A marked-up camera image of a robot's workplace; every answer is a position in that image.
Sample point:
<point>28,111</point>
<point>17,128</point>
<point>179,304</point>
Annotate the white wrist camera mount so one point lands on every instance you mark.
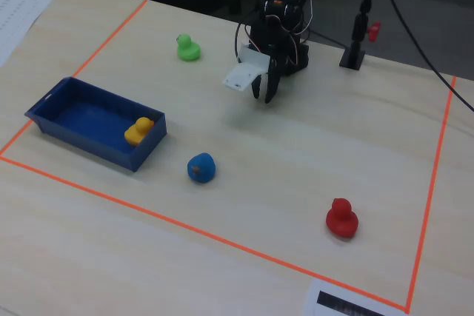
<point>244,72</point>

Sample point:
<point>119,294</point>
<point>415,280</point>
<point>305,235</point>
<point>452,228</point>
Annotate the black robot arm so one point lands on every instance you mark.
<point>283,9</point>

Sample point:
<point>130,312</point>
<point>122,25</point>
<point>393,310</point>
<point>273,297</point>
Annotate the yellow rubber duck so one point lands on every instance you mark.
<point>137,131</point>

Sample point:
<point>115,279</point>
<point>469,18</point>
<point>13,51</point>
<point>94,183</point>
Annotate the white printed paper sheet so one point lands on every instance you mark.
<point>18,16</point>

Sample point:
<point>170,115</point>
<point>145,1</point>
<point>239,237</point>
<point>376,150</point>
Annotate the black camera stand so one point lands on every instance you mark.
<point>358,31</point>

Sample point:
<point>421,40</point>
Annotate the green rubber duck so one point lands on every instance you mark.
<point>188,49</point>

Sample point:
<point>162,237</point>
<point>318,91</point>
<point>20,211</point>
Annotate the paper sheet with black bar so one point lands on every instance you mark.
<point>333,301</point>

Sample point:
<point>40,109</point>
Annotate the orange tape boundary line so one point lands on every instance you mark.
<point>207,234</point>

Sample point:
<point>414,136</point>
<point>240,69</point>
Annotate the red clamp knob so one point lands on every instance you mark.
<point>374,31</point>

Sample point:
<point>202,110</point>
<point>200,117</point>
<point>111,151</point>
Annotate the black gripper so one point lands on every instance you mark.
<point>273,72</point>

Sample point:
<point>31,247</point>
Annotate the blue plastic box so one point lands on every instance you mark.
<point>92,123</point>

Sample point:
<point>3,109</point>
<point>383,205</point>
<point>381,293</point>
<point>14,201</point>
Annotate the red rubber duck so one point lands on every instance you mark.
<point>342,220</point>

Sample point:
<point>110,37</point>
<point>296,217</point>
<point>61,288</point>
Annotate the blue rubber duck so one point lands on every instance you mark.
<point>201,168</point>

